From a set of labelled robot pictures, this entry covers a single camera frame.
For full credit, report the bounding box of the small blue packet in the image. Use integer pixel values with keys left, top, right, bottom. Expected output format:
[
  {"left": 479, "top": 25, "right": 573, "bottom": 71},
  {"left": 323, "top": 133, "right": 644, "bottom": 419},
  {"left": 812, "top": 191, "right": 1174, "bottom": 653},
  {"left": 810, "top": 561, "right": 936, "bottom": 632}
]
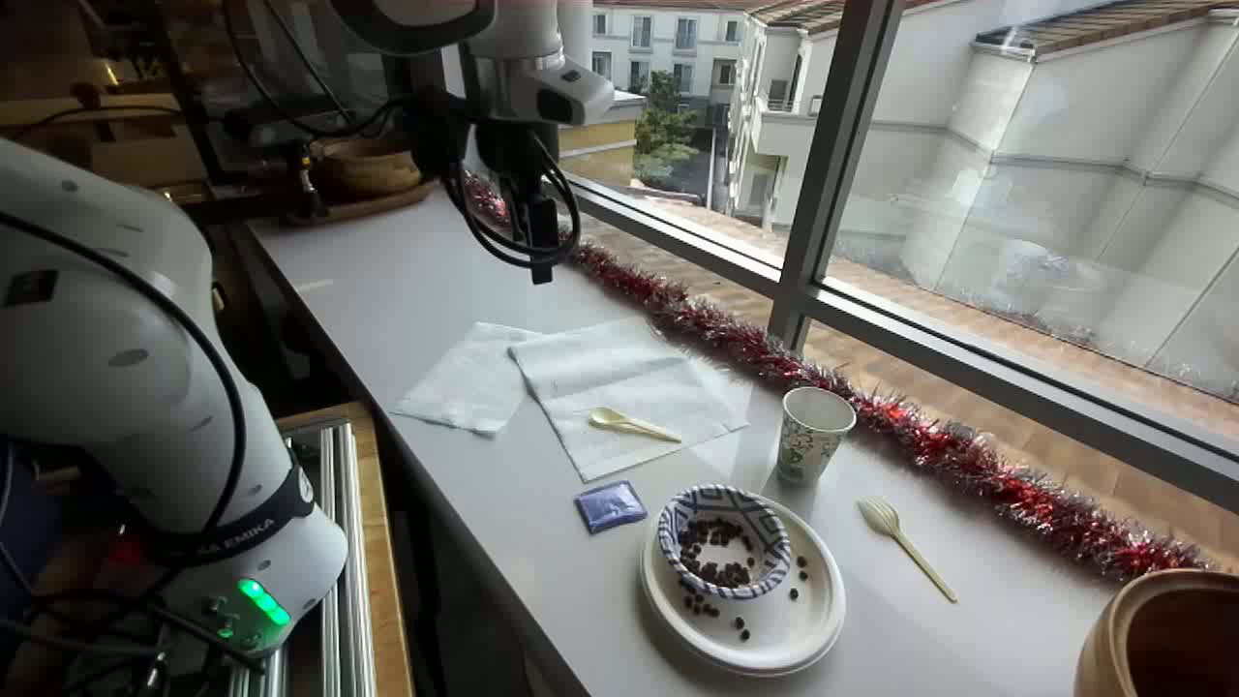
[{"left": 573, "top": 475, "right": 650, "bottom": 537}]

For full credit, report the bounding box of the round wooden bowl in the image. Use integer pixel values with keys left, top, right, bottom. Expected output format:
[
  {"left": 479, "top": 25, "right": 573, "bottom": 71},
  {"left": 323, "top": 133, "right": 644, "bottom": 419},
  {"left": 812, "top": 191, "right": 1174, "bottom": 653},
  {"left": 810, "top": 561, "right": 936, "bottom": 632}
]
[{"left": 1072, "top": 564, "right": 1239, "bottom": 697}]

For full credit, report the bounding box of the white paper plate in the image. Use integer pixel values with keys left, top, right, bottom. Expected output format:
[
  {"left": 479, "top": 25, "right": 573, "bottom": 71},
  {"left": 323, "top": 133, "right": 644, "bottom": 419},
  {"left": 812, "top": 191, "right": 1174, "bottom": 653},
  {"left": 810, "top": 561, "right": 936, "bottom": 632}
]
[{"left": 638, "top": 487, "right": 854, "bottom": 683}]

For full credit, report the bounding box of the aluminium profile frame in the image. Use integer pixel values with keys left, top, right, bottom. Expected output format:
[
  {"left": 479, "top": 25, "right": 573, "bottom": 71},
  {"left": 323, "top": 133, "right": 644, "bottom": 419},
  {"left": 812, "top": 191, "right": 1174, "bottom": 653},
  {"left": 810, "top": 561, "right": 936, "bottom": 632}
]
[{"left": 262, "top": 419, "right": 379, "bottom": 697}]

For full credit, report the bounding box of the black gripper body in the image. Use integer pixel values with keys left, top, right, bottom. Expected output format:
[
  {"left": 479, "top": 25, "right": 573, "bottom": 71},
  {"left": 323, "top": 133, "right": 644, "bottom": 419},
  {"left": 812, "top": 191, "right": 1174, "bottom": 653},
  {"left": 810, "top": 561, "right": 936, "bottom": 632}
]
[{"left": 477, "top": 116, "right": 581, "bottom": 218}]

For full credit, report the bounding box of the large white paper napkin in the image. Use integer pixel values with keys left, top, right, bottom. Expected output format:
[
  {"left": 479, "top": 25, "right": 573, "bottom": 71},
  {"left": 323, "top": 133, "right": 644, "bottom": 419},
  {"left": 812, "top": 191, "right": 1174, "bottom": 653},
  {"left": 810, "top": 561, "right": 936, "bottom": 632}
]
[{"left": 505, "top": 316, "right": 757, "bottom": 487}]

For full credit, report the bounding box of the cream plastic spoon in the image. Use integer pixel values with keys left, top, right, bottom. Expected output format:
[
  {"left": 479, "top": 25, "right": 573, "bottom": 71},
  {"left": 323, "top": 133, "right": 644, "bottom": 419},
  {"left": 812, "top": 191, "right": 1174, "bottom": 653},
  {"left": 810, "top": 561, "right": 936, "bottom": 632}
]
[
  {"left": 855, "top": 497, "right": 963, "bottom": 609},
  {"left": 586, "top": 401, "right": 687, "bottom": 448}
]

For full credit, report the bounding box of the shallow woven basket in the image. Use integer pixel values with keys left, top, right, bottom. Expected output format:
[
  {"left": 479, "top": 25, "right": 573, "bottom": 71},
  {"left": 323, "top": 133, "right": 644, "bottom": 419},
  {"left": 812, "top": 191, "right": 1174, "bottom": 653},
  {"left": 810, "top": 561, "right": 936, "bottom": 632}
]
[{"left": 306, "top": 133, "right": 437, "bottom": 210}]

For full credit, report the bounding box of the coffee beans heap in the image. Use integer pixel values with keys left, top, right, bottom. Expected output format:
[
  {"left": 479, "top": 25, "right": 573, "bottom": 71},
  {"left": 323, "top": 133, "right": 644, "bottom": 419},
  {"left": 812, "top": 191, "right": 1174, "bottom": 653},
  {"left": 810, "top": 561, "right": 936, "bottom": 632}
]
[{"left": 673, "top": 510, "right": 768, "bottom": 598}]

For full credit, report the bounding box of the white paper cup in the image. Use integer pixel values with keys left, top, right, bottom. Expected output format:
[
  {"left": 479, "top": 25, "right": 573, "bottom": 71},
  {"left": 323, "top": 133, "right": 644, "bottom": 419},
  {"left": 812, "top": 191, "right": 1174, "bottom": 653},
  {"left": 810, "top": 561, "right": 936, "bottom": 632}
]
[{"left": 776, "top": 382, "right": 859, "bottom": 490}]

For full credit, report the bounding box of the blue patterned paper bowl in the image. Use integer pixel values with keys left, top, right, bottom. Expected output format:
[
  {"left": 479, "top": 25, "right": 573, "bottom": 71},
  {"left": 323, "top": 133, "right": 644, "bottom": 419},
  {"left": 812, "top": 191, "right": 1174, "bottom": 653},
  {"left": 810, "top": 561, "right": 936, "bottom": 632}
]
[{"left": 656, "top": 479, "right": 799, "bottom": 609}]

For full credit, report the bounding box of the red silver tinsel garland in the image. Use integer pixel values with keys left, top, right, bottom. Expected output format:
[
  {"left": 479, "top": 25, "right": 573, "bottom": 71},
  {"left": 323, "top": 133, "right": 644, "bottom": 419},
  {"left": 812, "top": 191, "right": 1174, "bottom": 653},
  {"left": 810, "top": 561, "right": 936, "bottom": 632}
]
[{"left": 461, "top": 170, "right": 1214, "bottom": 587}]

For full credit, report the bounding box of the large white neighbouring building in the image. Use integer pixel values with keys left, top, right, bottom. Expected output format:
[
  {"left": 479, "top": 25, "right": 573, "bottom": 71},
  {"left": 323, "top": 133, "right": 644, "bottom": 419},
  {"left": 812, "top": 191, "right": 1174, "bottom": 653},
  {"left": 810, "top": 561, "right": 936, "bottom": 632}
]
[{"left": 728, "top": 0, "right": 1239, "bottom": 401}]

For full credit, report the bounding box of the white building with windows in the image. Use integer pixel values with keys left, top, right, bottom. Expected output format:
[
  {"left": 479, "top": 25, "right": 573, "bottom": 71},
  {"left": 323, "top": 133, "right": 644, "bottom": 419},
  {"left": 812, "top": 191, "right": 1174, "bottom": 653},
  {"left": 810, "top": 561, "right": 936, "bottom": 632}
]
[{"left": 586, "top": 0, "right": 768, "bottom": 111}]

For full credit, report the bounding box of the small white paper napkin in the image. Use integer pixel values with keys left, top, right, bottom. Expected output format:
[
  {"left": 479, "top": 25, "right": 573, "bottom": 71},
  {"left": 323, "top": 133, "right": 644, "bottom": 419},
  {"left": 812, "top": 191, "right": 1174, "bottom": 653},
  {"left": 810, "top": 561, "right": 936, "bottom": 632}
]
[{"left": 386, "top": 316, "right": 545, "bottom": 439}]

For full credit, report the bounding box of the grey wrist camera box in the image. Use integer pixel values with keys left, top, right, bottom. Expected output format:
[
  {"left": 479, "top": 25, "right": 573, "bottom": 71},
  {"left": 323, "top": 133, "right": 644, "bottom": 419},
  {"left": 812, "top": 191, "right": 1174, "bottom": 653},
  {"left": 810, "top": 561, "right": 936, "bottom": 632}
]
[{"left": 515, "top": 55, "right": 650, "bottom": 133}]

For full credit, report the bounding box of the wooden board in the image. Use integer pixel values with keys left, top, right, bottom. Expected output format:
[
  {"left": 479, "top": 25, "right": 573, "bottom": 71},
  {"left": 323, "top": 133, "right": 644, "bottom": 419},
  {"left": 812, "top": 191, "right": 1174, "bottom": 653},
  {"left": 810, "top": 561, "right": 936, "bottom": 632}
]
[{"left": 274, "top": 398, "right": 419, "bottom": 697}]

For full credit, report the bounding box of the grey window frame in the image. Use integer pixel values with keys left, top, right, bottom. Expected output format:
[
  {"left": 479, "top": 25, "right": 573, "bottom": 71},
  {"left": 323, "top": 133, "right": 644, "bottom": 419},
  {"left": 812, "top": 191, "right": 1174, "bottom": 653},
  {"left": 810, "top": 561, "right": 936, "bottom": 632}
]
[{"left": 564, "top": 0, "right": 1239, "bottom": 519}]

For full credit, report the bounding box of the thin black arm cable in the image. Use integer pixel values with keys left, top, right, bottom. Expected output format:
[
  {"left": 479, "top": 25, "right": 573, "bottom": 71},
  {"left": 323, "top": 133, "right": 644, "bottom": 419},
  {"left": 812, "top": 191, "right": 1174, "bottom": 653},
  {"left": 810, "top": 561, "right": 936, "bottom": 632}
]
[{"left": 0, "top": 207, "right": 255, "bottom": 547}]

